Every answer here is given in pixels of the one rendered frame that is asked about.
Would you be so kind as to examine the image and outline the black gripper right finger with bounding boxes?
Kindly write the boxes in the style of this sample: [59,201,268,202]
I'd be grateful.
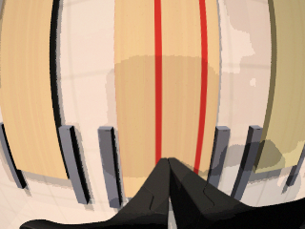
[168,157,305,229]

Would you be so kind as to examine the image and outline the pale yellow flat strip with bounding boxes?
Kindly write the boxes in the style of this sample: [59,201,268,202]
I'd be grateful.
[252,0,305,173]

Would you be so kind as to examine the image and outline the tan strip with red lines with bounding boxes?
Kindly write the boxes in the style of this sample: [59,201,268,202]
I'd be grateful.
[113,0,220,198]

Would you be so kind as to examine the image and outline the light wooden strip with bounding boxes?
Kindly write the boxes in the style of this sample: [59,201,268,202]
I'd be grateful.
[0,0,69,179]

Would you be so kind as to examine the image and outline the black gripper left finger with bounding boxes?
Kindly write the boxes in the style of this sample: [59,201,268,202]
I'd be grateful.
[19,157,171,229]

